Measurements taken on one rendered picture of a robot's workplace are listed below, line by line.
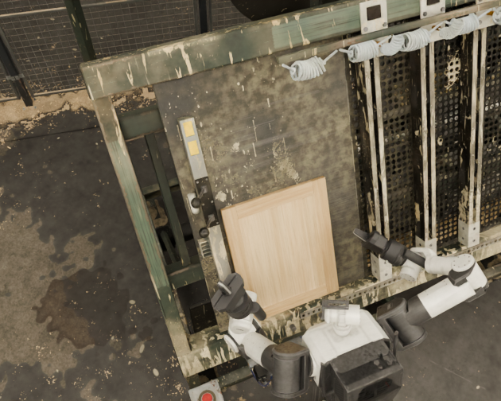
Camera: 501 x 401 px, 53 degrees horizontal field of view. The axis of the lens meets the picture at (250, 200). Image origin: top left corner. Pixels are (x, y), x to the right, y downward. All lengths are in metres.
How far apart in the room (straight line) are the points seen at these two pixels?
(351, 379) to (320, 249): 0.67
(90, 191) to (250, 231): 1.92
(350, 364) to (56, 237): 2.37
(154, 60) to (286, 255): 0.96
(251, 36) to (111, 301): 2.08
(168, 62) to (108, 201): 2.11
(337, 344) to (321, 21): 1.06
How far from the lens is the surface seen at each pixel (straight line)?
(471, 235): 2.53
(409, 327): 1.84
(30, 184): 3.85
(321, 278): 2.23
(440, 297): 1.82
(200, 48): 1.63
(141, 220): 1.80
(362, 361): 1.70
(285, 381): 1.71
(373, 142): 2.00
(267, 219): 1.98
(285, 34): 1.71
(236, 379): 2.88
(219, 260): 1.96
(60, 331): 3.30
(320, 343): 1.74
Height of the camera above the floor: 3.00
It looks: 59 degrees down
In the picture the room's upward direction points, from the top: 3 degrees clockwise
